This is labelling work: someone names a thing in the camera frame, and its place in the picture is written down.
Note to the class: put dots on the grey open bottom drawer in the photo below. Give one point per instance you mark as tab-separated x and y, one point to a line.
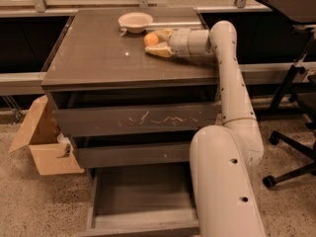
142	201

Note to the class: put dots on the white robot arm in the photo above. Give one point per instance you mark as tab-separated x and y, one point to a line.
221	156

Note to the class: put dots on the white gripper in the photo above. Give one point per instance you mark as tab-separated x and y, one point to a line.
179	42

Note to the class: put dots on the white bowl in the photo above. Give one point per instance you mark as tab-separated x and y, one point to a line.
135	23

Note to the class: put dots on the grey top drawer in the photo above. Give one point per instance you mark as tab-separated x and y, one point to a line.
97	112

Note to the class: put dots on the black side table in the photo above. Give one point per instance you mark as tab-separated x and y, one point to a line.
289	32

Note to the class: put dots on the grey drawer cabinet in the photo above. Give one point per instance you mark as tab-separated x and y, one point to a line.
96	54

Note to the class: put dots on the open cardboard box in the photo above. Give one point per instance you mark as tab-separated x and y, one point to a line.
51	150

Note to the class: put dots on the grey middle drawer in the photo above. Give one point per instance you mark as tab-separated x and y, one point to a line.
133	149

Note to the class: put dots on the orange fruit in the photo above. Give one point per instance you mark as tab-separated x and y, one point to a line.
151	39

